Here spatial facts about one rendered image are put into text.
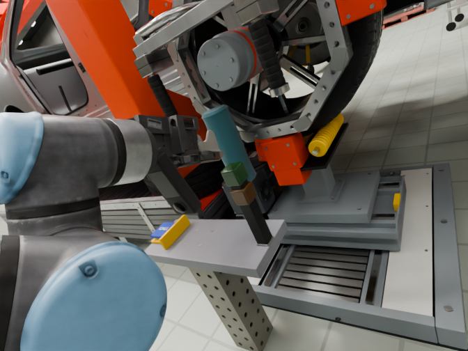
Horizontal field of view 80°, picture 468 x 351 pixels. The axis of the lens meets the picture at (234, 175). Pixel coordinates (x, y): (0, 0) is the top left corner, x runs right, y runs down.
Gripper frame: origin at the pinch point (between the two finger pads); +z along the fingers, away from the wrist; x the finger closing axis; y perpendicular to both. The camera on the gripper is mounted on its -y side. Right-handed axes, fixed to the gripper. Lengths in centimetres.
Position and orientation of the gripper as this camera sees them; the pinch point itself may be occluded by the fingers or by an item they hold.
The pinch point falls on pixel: (218, 158)
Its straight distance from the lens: 57.7
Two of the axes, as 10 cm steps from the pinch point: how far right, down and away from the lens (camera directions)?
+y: -1.7, -9.9, -0.1
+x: -8.2, 1.4, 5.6
